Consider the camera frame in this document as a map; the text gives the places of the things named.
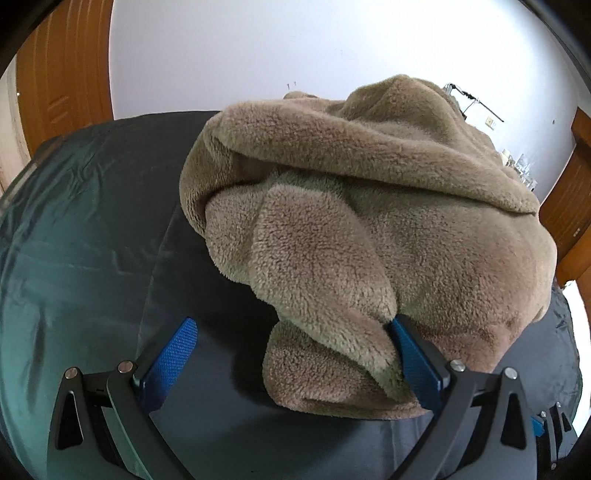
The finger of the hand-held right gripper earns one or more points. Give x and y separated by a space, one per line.
556 434

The dark bed cover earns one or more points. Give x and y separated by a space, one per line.
92 240

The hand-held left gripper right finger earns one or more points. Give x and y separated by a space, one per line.
415 369

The wooden wardrobe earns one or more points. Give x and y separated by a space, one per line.
570 203

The wooden door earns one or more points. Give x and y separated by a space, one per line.
64 78

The wall socket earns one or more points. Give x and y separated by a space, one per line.
489 123

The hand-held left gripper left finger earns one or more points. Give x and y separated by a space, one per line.
171 364

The brown fleece garment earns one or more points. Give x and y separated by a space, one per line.
346 258

